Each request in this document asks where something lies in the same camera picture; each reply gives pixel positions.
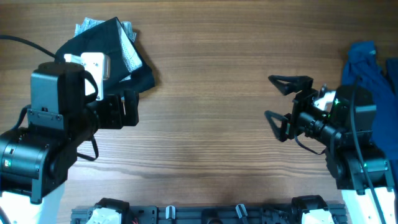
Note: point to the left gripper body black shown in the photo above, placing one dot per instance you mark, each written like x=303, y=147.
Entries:
x=111, y=114

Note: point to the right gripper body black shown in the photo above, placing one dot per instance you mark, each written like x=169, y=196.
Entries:
x=301, y=102

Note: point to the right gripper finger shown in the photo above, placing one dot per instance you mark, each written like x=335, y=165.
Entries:
x=278, y=124
x=288, y=85

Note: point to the black shorts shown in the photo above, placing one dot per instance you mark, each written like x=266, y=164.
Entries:
x=128, y=70

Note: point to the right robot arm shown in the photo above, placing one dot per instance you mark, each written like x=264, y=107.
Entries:
x=342, y=121

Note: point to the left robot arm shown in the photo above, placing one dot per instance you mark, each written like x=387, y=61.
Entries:
x=37, y=152

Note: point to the blue garment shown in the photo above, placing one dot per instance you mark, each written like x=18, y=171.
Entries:
x=382, y=83

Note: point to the folded light blue jeans shorts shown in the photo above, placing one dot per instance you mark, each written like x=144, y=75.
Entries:
x=89, y=23

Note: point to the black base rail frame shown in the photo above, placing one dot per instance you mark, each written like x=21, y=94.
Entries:
x=303, y=209

